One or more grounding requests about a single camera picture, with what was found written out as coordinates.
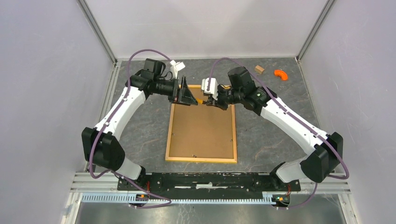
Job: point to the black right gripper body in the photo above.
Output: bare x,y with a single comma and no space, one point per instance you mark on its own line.
225,96

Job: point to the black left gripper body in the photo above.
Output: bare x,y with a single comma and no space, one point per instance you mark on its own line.
168,88

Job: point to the yellow handled screwdriver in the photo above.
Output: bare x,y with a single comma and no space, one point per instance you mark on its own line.
200,101

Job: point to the yellow picture frame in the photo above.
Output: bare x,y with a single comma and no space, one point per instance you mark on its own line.
200,133

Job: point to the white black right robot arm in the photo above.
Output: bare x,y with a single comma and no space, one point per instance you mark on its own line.
323,151

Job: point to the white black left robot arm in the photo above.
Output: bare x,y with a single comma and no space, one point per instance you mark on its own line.
101,144

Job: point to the small wooden block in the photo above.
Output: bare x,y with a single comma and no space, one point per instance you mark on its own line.
259,69

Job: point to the orange curved plastic piece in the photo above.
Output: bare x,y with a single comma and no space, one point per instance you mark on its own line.
281,74

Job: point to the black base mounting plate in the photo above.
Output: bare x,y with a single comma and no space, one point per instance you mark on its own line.
220,185

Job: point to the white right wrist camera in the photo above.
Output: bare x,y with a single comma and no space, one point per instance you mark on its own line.
209,86

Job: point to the aluminium rail frame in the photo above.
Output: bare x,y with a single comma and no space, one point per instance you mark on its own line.
141,190

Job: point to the blue slotted cable duct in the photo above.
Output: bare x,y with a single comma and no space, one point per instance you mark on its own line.
133,198

